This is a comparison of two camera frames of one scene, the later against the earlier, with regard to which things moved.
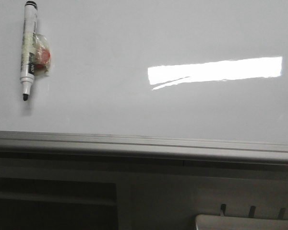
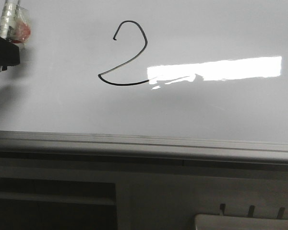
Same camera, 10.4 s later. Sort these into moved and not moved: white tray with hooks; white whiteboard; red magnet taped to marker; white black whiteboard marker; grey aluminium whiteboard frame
Moved: white black whiteboard marker; red magnet taped to marker
Not moved: white tray with hooks; white whiteboard; grey aluminium whiteboard frame
